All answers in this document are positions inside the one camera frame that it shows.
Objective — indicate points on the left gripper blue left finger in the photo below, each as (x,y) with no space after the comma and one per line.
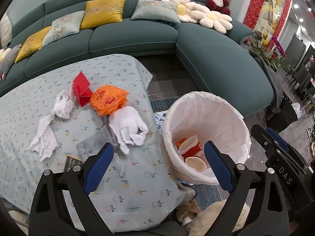
(96,166)

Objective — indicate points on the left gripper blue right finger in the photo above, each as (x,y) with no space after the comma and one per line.
(221,164)

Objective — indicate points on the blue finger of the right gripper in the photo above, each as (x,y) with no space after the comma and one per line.
(277,138)

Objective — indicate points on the grey drawstring pouch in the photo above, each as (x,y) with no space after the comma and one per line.
(92,145)

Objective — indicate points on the white paper bowl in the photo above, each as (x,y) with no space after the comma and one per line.
(196,163)

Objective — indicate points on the black gold cigarette box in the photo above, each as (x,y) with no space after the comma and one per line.
(71,162)

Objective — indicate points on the red and white paper cup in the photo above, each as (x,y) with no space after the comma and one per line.
(190,148)

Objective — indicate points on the white tissue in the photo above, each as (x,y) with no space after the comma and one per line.
(44,143)

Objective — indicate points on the orange plastic bag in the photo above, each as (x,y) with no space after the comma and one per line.
(108,99)
(180,142)

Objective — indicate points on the red paper box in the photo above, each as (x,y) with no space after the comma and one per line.
(81,88)

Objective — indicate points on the white lined trash bin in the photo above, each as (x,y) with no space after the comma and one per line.
(210,118)

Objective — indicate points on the black bag on floor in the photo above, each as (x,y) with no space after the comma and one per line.
(281,120)

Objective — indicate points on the grey blanket on sofa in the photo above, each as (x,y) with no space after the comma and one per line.
(274,81)

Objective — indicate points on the fluffy cream rug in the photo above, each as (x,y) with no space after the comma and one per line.
(198,222)

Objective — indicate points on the floral light blue tablecloth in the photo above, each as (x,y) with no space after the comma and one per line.
(138,190)

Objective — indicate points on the potted flower plants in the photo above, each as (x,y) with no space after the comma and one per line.
(267,49)

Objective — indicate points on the grey plush toy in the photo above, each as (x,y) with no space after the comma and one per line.
(9,60)

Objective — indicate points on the yellow cushion left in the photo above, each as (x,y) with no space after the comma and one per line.
(32,44)

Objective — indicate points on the yellow cushion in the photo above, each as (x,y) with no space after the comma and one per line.
(32,44)
(102,12)

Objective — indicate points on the light green cushion left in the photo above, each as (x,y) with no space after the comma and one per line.
(64,26)

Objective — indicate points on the light green cushion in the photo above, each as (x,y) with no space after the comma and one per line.
(64,26)
(156,10)

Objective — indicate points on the white flower pillow left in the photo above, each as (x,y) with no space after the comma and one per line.
(3,53)

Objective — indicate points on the white flower pillow pair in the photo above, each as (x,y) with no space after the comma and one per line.
(188,11)

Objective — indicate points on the teal sectional sofa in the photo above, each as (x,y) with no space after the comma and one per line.
(217,62)

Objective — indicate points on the yellow cushion centre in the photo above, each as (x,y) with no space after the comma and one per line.
(102,12)

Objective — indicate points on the light green cushion right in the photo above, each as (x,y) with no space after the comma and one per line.
(156,10)

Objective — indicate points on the red wall decoration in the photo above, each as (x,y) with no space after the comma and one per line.
(253,13)

